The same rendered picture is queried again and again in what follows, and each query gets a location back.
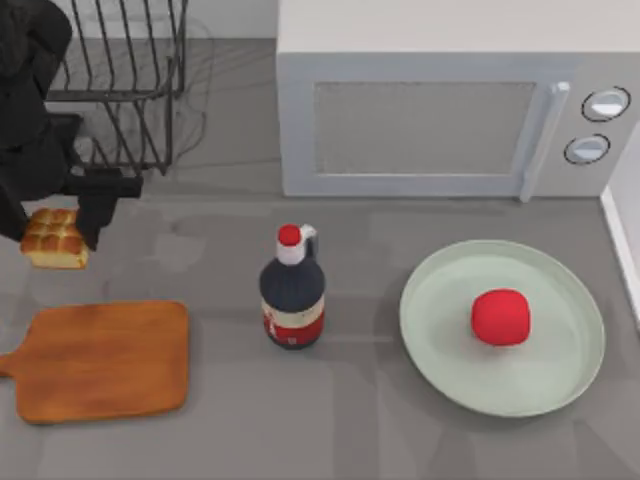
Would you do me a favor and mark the dark bottle with red cap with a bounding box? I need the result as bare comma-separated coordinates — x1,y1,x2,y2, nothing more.
257,223,328,351

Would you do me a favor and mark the black wire rack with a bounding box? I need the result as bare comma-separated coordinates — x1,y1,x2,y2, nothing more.
43,0,191,177

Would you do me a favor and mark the wooden cutting board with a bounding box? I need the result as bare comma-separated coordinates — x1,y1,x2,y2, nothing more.
0,299,191,427

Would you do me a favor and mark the microwave door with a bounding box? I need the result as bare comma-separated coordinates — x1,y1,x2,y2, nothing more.
278,51,572,200

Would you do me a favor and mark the microwave door handle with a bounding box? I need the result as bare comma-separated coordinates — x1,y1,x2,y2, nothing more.
519,80,572,204

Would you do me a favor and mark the pale microwave oven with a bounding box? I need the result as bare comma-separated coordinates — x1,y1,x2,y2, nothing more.
275,0,640,204

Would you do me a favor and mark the red apple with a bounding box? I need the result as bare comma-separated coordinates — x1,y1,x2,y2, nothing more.
470,288,533,348

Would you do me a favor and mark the small microwave knob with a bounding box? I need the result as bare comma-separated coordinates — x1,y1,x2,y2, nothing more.
563,133,612,166

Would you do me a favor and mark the pale green plate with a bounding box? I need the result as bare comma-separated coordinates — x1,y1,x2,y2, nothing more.
398,239,608,419

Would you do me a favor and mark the large microwave knob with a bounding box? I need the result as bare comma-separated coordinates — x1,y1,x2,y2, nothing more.
580,85,632,123

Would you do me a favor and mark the golden bread loaf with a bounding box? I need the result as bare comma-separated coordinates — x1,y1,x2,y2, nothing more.
19,207,91,271

